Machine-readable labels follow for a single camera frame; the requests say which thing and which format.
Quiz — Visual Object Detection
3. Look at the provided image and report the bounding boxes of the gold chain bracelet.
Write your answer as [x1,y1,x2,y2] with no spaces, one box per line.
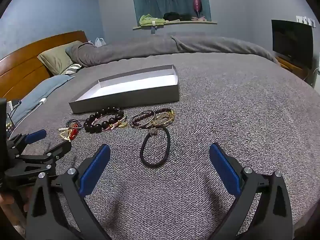
[59,130,72,142]

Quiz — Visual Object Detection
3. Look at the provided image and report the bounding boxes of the blue pillow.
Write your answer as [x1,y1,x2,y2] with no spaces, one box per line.
[10,75,75,125]

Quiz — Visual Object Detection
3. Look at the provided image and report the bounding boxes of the white wall sockets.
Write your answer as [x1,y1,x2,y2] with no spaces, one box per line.
[296,15,316,27]

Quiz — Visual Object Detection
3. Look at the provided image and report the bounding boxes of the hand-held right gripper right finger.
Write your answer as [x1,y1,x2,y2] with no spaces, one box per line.
[209,142,293,240]

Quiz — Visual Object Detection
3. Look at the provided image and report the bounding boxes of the red bead bracelet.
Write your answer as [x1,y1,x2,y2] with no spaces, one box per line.
[66,127,79,140]

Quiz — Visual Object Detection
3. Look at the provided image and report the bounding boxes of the pink cord bracelet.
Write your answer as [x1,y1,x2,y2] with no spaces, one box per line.
[104,121,128,132]

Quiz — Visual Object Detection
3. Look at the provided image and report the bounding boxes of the person's left hand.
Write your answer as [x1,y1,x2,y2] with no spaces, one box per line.
[0,189,29,220]

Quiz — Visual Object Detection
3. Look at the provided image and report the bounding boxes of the wooden window sill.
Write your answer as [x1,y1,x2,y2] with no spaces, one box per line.
[132,21,217,30]

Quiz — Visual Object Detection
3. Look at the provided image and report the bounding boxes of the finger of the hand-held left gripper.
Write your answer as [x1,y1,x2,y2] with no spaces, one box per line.
[8,129,47,156]
[5,142,72,181]

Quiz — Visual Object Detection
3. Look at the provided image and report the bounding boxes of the pink balloon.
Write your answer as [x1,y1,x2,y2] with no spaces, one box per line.
[192,0,202,18]

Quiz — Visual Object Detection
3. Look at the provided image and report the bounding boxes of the black large bead bracelet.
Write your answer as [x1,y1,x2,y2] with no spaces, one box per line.
[84,107,125,133]

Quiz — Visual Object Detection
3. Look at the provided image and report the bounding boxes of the white charger cable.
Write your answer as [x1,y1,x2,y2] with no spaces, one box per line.
[11,97,48,130]

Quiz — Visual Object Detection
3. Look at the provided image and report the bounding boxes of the black cloth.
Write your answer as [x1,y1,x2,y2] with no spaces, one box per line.
[163,12,192,22]

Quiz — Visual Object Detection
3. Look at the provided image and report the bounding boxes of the grey duvet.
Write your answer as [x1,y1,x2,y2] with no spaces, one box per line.
[65,35,279,67]

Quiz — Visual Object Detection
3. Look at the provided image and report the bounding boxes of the gold chain necklace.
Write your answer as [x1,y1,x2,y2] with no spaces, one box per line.
[147,110,175,128]

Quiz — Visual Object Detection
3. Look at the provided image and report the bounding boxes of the blue bead bracelet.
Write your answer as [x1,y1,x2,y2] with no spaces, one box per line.
[66,119,87,130]

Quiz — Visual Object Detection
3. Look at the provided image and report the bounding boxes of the olive pillow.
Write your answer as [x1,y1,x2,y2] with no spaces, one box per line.
[37,41,83,75]

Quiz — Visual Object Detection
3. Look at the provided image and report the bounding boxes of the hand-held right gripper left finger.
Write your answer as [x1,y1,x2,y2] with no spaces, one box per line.
[26,144,112,240]

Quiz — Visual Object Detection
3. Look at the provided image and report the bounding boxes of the wooden headboard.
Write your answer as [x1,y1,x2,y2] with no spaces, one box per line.
[0,31,88,100]

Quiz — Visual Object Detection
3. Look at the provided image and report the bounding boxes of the black cord bracelet silver charm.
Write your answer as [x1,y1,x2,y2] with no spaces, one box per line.
[140,126,171,168]

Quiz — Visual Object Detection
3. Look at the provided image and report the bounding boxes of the dark braided bracelet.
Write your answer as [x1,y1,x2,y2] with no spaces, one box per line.
[132,108,175,128]

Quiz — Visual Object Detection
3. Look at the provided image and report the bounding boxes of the grey cardboard tray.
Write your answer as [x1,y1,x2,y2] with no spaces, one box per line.
[69,64,180,114]

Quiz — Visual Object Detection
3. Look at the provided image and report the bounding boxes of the wooden stand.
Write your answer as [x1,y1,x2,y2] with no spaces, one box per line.
[275,56,309,79]

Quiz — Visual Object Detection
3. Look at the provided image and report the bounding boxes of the black monitor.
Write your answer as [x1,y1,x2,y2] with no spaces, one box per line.
[271,19,314,69]

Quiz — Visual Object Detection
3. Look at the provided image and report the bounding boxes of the striped pillow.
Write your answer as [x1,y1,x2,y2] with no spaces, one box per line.
[61,63,82,75]

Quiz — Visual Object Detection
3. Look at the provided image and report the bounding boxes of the green cloth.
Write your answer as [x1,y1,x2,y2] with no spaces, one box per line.
[139,14,165,27]

